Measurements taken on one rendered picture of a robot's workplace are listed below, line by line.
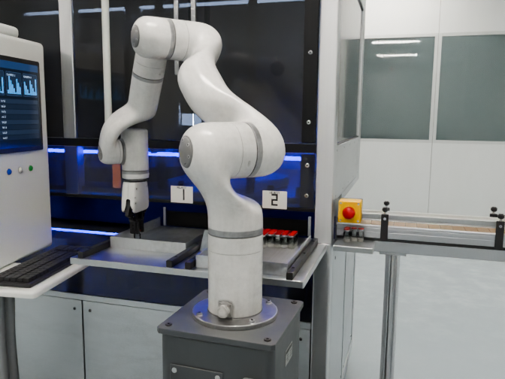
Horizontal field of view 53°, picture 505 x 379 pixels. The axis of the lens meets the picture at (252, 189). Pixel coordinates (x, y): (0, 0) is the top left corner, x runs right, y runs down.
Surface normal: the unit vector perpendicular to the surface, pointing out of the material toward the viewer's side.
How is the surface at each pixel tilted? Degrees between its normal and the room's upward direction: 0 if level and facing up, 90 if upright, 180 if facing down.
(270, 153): 92
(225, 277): 90
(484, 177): 90
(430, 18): 90
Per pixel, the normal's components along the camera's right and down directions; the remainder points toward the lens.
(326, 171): -0.29, 0.13
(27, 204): 0.99, 0.04
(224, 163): 0.63, 0.19
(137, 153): 0.40, 0.14
